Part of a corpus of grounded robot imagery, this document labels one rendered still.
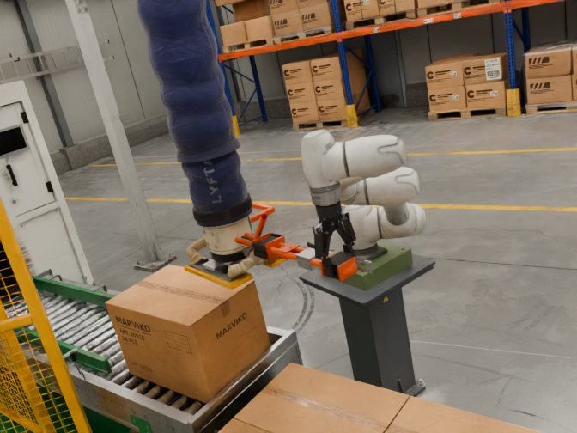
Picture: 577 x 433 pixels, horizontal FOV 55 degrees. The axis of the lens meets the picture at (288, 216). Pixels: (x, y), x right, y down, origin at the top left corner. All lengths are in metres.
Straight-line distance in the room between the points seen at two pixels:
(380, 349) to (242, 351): 0.76
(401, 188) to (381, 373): 1.21
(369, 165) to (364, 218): 1.13
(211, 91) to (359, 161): 0.64
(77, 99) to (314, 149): 11.28
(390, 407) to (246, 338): 0.69
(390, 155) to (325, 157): 0.18
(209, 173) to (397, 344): 1.49
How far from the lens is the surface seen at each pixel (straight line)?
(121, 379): 2.94
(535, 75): 8.86
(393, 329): 2.96
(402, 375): 3.13
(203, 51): 1.95
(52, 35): 12.63
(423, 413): 2.25
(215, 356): 2.42
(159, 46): 1.96
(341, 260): 1.70
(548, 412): 3.11
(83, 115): 12.73
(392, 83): 10.98
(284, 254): 1.87
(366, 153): 1.55
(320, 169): 1.57
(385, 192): 2.09
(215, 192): 2.02
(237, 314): 2.47
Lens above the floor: 2.00
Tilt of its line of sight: 19 degrees down
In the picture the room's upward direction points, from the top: 12 degrees counter-clockwise
